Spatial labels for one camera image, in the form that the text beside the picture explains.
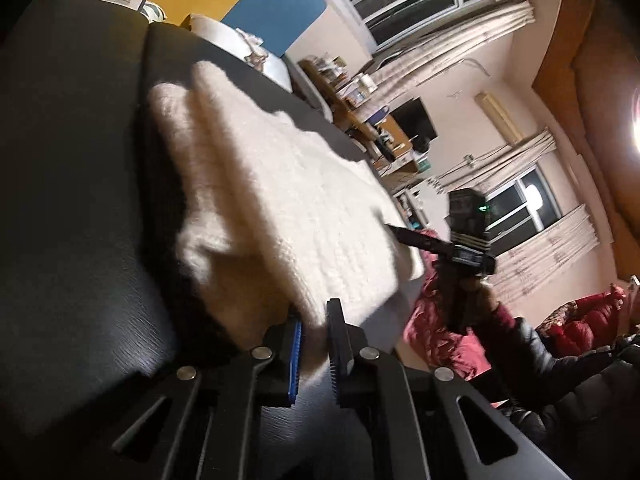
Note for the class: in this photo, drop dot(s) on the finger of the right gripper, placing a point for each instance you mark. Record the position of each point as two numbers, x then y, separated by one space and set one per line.
424 242

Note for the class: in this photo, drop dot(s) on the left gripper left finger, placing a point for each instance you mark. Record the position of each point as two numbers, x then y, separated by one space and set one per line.
279 357

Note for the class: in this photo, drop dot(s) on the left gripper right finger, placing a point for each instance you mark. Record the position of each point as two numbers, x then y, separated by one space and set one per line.
353 362

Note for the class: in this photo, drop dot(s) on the cream knit sweater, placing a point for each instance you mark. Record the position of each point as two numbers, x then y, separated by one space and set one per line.
275 219

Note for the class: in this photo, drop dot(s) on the person right hand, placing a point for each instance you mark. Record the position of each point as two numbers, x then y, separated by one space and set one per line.
480 300

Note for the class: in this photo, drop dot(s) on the low grey tv cabinet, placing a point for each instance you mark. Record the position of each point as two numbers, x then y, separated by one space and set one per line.
413 210

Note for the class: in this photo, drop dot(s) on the beige right curtain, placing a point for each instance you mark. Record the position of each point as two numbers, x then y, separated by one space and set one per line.
534 242

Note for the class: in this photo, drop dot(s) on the beige curtain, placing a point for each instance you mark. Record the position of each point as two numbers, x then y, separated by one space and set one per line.
441 50
534 242

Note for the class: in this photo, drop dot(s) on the right side window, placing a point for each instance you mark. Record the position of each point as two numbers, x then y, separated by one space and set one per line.
519 210

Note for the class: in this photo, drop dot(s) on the pink red blanket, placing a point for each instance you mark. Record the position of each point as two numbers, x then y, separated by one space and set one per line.
428 337

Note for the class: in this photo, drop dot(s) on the wooden desk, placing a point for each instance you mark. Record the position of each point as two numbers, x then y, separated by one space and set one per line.
390 150

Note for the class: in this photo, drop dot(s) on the black monitor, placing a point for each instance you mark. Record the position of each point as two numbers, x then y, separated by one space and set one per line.
414 121

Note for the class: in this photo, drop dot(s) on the blue water jug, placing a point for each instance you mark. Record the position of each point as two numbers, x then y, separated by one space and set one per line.
378 116

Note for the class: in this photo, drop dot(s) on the beige middle curtain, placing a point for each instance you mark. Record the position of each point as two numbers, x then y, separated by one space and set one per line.
441 50

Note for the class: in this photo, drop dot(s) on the white deer print pillow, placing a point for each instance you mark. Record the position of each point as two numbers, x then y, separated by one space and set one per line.
247 47

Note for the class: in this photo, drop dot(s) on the wall air conditioner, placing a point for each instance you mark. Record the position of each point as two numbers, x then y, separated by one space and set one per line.
500 118

